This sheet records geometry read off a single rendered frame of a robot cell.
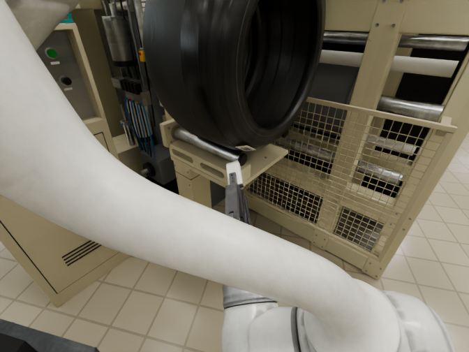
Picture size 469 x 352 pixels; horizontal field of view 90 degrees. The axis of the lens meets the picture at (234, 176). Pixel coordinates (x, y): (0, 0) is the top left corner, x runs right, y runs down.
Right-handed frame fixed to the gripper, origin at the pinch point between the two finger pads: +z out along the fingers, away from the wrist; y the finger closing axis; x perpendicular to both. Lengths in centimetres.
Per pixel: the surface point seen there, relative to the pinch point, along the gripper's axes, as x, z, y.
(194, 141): -18.1, 31.1, 16.4
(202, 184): -33, 37, 54
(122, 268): -100, 11, 81
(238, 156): -2.1, 17.8, 15.9
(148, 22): -10.9, 35.3, -22.3
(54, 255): -105, 11, 40
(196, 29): 1.4, 23.3, -21.4
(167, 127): -27.7, 39.4, 13.1
